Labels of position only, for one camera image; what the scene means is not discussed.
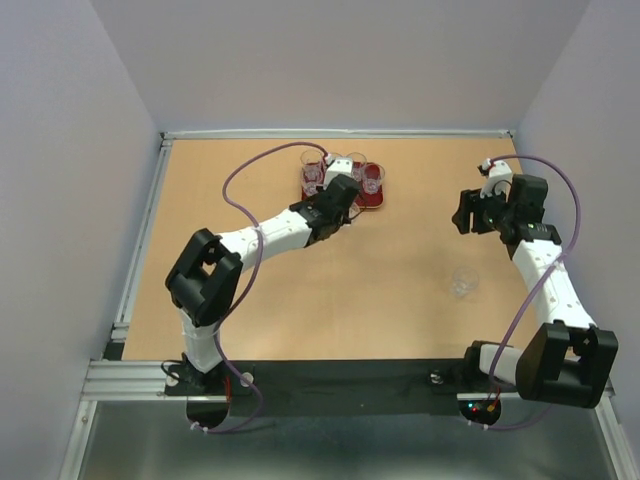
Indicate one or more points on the aluminium frame rail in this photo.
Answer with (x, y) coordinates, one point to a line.
(126, 427)
(120, 327)
(330, 133)

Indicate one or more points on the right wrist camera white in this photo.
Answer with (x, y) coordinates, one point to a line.
(498, 175)

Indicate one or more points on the aluminium frame rail left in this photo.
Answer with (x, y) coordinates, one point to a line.
(120, 327)

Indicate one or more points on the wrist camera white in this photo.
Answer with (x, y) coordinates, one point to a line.
(498, 175)
(338, 166)

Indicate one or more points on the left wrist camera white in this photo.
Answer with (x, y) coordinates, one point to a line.
(338, 166)

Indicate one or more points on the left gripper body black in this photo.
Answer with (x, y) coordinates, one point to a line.
(343, 220)

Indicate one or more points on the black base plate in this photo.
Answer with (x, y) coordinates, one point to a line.
(315, 388)

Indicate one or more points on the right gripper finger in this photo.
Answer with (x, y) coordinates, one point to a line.
(469, 199)
(462, 220)

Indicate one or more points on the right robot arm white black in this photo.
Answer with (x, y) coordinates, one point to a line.
(569, 358)

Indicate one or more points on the clear glass cluster front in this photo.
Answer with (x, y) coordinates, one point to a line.
(354, 211)

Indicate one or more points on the aluminium frame rail front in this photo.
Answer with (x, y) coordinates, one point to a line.
(126, 427)

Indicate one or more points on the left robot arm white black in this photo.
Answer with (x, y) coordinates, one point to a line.
(203, 282)

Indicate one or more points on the aluminium frame rail back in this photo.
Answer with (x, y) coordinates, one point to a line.
(330, 133)

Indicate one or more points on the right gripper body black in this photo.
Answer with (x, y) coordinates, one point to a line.
(491, 214)

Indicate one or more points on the clear glass cluster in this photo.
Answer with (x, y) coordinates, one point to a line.
(359, 162)
(464, 281)
(354, 211)

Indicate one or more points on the red lacquer tray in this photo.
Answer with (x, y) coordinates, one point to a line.
(369, 202)

